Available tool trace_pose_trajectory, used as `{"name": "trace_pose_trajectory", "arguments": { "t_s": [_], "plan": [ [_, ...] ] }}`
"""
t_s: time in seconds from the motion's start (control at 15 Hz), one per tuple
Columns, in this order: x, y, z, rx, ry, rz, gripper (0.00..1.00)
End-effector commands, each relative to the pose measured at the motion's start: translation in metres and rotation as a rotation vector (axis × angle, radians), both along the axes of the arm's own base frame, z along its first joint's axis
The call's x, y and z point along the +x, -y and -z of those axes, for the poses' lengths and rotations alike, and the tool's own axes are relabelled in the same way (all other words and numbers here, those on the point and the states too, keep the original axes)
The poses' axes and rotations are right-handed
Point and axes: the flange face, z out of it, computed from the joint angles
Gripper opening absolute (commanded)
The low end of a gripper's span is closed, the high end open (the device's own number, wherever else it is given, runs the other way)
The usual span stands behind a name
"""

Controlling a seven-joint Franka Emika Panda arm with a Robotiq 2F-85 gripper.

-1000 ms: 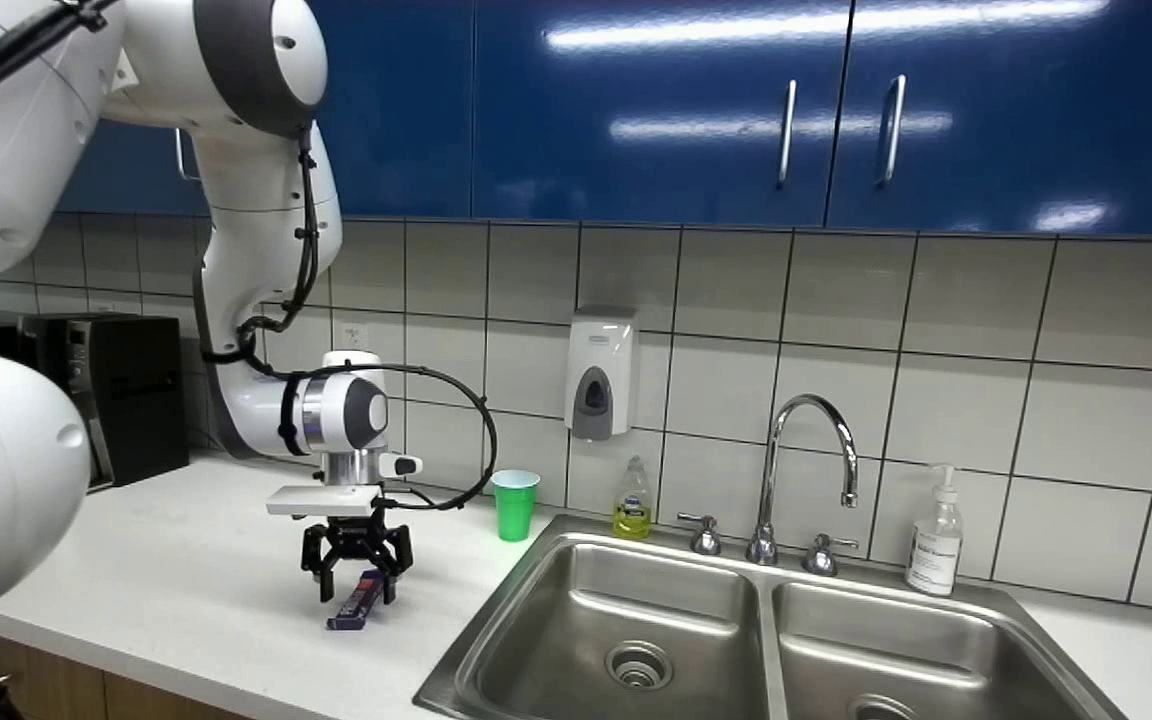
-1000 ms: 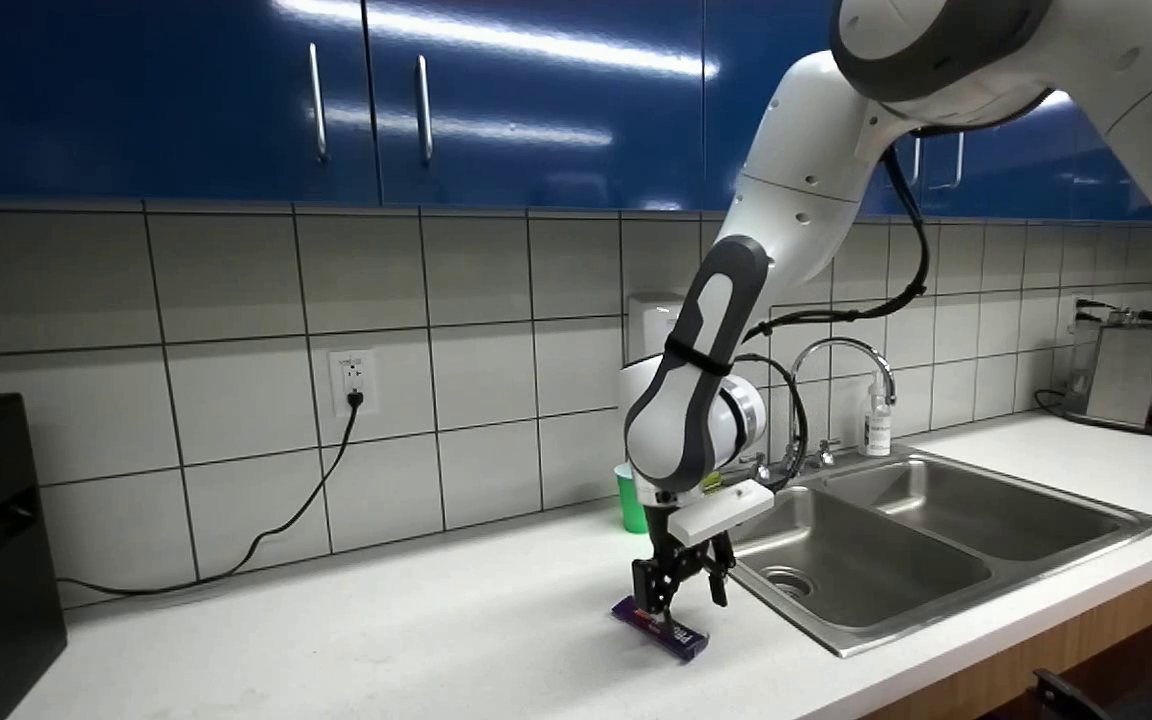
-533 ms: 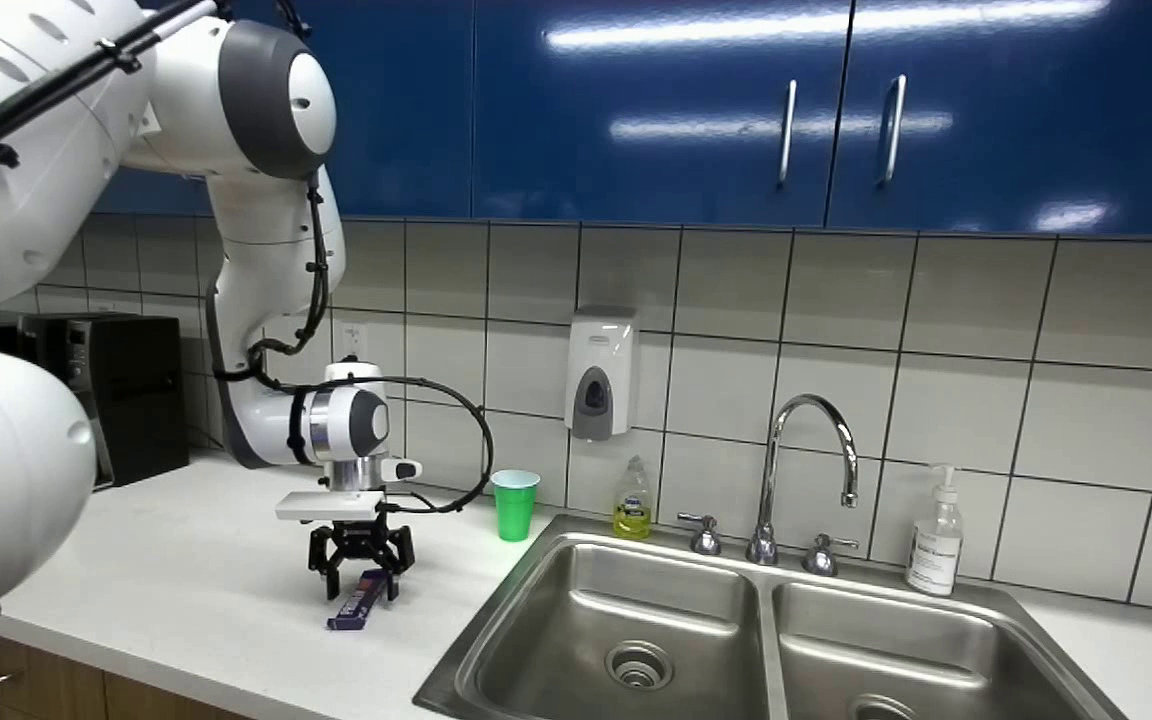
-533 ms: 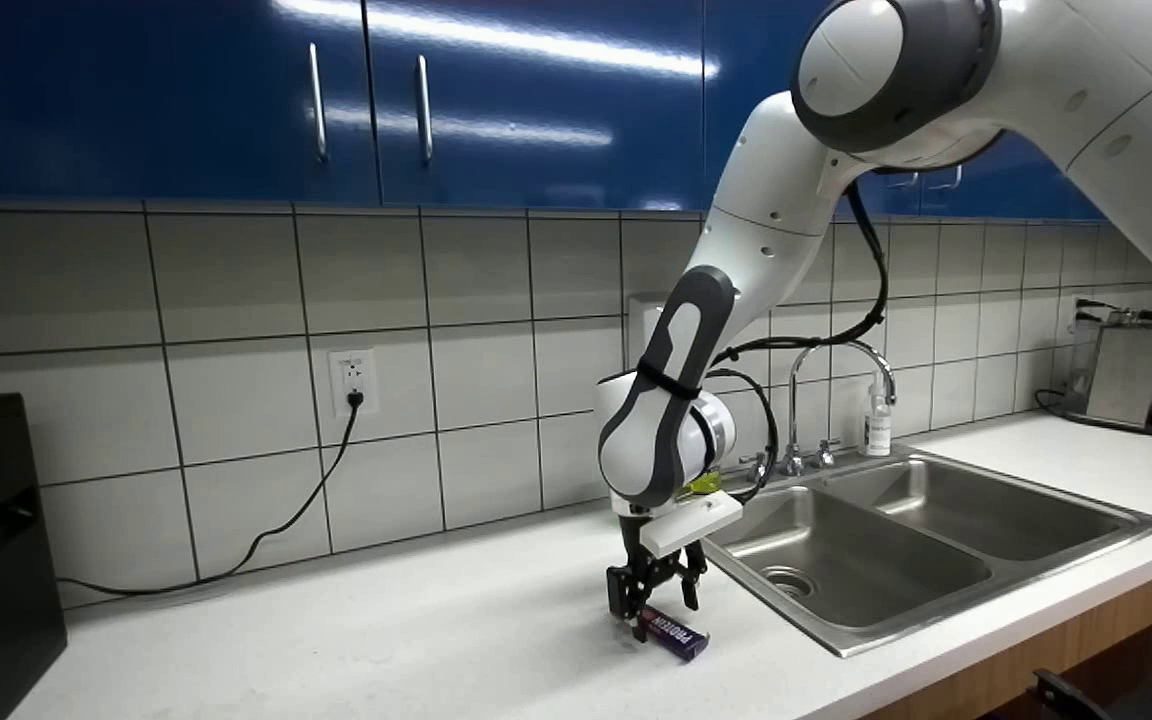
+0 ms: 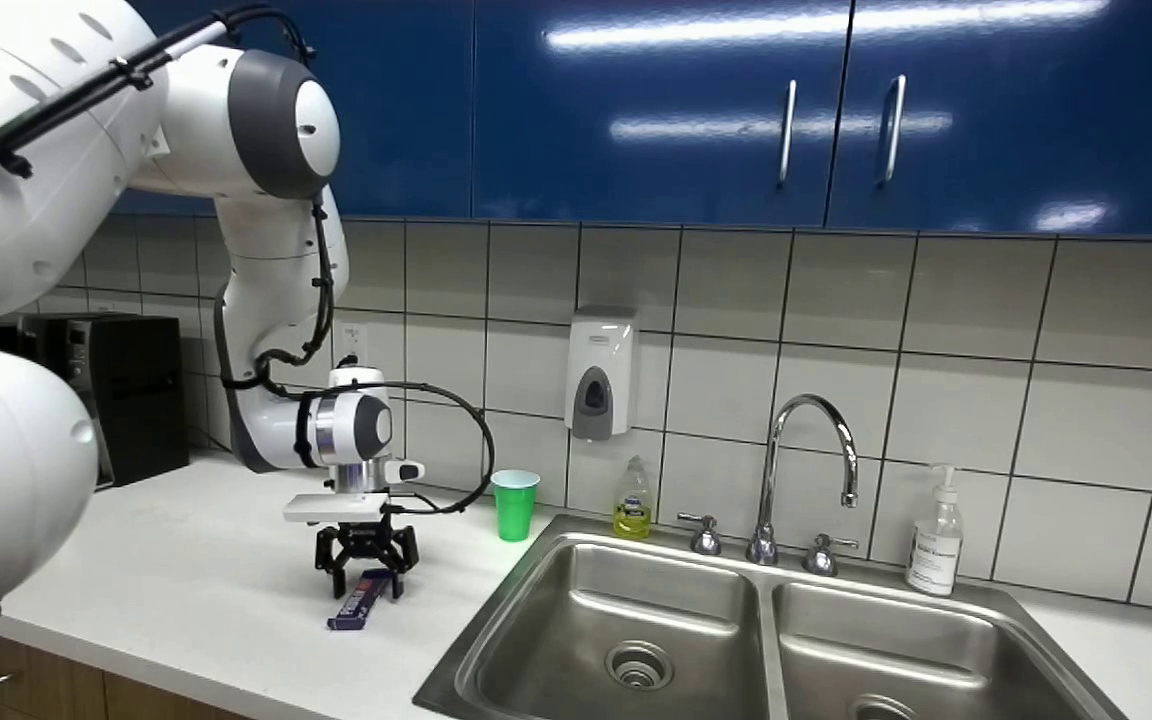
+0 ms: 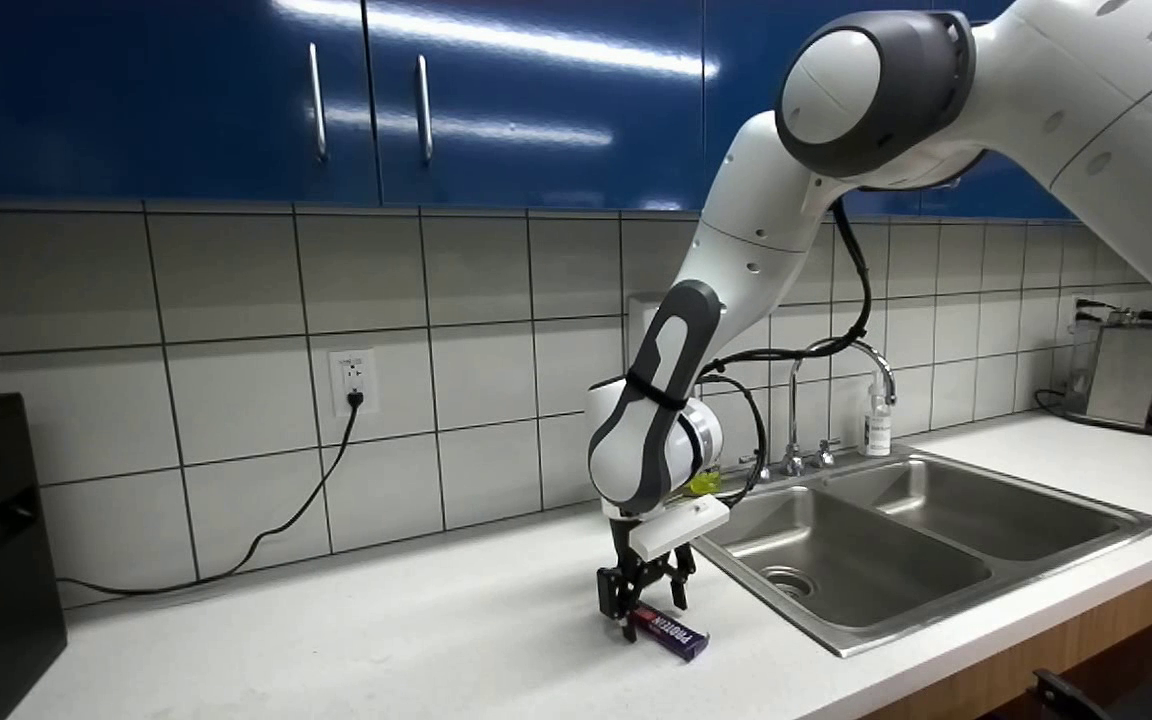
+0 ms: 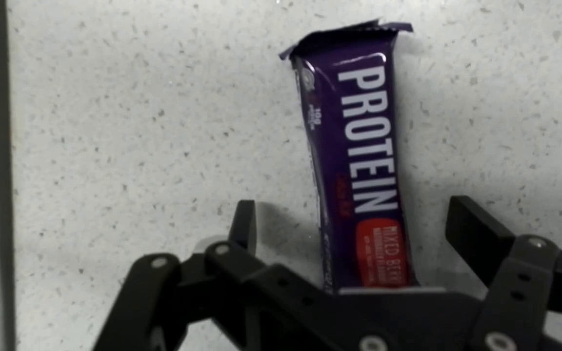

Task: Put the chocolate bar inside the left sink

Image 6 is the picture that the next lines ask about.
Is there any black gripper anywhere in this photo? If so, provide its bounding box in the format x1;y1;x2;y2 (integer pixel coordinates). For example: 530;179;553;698
595;517;702;650

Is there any purple chocolate protein bar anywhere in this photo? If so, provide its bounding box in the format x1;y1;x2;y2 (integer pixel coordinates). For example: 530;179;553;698
626;602;718;669

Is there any stainless steel double sink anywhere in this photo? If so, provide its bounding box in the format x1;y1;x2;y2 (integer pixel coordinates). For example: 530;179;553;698
689;446;1152;662

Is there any chrome gooseneck faucet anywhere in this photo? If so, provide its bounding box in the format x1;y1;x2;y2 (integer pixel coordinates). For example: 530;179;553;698
779;335;901;471

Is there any wooden base cabinet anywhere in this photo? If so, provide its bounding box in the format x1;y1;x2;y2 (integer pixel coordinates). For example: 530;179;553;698
866;556;1152;720

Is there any blue cabinet door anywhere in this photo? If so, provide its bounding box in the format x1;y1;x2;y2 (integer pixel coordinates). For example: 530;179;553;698
0;0;378;213
702;0;1077;224
360;0;718;220

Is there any silver countertop appliance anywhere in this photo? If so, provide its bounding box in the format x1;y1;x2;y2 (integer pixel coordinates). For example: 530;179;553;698
1070;298;1152;465

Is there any white wall power outlet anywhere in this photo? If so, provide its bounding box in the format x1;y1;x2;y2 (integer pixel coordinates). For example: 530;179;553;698
330;345;379;418

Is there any black power cord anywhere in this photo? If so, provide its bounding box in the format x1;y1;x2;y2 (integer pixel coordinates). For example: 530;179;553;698
54;385;367;602

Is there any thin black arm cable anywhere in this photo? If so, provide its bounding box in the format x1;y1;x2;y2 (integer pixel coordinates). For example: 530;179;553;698
679;197;880;519

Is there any metal cabinet door handle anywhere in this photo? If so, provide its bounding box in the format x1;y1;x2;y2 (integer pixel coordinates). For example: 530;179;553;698
412;51;441;168
306;40;333;166

